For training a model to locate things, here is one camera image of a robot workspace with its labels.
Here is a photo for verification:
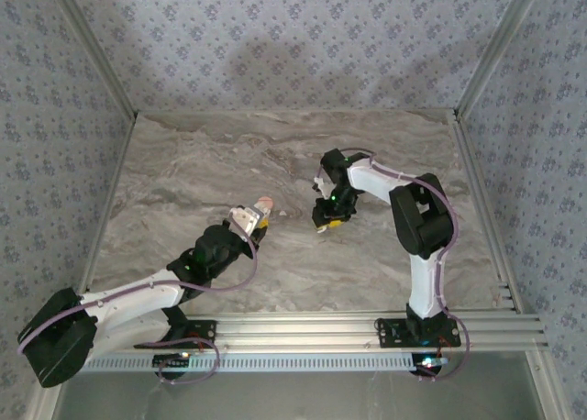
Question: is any control board with green light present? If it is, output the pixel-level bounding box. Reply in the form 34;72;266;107
152;353;193;380
411;353;449;378

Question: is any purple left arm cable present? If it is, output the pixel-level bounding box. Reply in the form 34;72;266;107
16;222;259;355

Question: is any grey plain side rail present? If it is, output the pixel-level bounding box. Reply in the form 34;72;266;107
25;111;139;420

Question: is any grey metal sheet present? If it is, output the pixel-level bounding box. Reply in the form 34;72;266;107
50;350;549;420

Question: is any aluminium frame post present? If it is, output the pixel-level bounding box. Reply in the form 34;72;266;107
45;0;139;118
453;0;549;118

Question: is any aluminium grooved side rail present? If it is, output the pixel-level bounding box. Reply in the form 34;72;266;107
451;110;524;314

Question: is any white slotted cable duct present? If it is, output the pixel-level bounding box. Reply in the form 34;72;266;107
82;351;426;374

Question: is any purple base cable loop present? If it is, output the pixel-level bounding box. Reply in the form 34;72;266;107
415;314;471;384
158;336;222;387

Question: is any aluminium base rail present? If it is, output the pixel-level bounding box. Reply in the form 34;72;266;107
132;310;550;353

